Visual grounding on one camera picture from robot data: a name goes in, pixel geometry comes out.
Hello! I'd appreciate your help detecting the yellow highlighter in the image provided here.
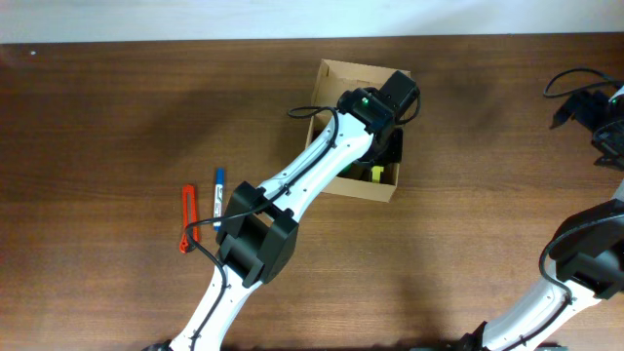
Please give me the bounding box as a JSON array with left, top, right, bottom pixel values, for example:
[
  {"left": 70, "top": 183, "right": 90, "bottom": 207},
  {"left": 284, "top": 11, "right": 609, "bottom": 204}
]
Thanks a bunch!
[{"left": 370, "top": 166, "right": 384, "bottom": 183}]

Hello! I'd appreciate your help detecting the brown cardboard box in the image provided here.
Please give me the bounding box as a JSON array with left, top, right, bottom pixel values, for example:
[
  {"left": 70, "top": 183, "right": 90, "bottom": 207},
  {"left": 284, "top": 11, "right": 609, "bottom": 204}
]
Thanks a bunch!
[{"left": 311, "top": 58, "right": 400, "bottom": 203}]

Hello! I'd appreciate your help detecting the green tape roll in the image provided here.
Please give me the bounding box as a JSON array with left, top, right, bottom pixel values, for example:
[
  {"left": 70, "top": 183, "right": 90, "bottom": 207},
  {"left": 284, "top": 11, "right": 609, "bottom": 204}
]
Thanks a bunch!
[{"left": 338, "top": 164, "right": 354, "bottom": 177}]

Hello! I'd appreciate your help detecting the blue white marker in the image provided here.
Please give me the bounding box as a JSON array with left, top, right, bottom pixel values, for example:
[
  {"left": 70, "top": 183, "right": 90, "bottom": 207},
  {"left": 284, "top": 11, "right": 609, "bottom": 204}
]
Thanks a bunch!
[{"left": 214, "top": 168, "right": 225, "bottom": 217}]

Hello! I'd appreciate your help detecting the orange utility knife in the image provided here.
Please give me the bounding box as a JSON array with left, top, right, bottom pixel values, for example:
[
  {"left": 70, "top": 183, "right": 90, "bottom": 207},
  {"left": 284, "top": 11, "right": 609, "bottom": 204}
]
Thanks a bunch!
[{"left": 178, "top": 184, "right": 198, "bottom": 254}]

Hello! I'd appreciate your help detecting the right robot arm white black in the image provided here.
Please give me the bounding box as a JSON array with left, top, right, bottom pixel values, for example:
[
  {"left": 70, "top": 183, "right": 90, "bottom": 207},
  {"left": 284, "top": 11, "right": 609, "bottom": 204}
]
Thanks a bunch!
[{"left": 452, "top": 89, "right": 623, "bottom": 350}]

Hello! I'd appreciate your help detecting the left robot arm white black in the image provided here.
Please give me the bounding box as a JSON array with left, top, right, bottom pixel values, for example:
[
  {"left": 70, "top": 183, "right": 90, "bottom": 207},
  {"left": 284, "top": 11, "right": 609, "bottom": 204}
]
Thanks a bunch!
[{"left": 152, "top": 71, "right": 420, "bottom": 351}]

